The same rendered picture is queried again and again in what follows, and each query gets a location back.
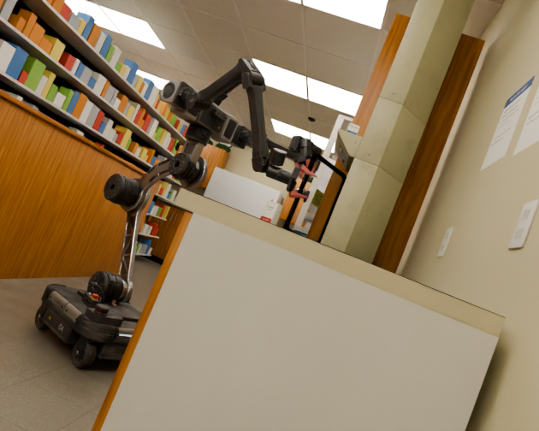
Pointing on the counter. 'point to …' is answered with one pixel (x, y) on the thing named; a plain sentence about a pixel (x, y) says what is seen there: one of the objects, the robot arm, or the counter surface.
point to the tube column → (426, 55)
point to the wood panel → (409, 210)
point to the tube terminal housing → (374, 180)
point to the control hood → (349, 143)
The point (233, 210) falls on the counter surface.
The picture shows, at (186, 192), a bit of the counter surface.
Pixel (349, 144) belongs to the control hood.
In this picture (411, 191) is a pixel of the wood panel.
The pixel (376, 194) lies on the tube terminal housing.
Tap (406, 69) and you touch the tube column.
